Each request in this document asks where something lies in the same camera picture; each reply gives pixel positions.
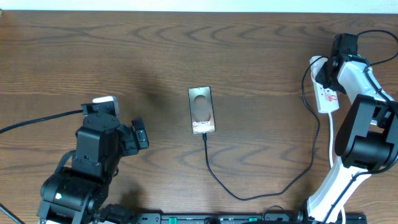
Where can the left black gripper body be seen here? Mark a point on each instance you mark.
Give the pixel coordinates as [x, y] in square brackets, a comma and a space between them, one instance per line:
[129, 142]

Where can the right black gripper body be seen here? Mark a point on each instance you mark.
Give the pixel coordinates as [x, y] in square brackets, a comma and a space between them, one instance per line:
[325, 79]

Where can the white power strip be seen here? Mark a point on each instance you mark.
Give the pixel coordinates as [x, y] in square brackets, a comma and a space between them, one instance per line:
[326, 99]

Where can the Galaxy smartphone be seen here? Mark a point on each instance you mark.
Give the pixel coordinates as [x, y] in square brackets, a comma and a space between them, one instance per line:
[201, 110]

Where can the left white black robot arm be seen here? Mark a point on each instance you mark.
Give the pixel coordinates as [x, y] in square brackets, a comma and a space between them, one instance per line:
[80, 184]

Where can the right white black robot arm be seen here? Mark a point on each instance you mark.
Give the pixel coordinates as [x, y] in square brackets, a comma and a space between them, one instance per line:
[366, 143]

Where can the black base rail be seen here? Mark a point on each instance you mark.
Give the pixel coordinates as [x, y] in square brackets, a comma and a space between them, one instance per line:
[156, 218]

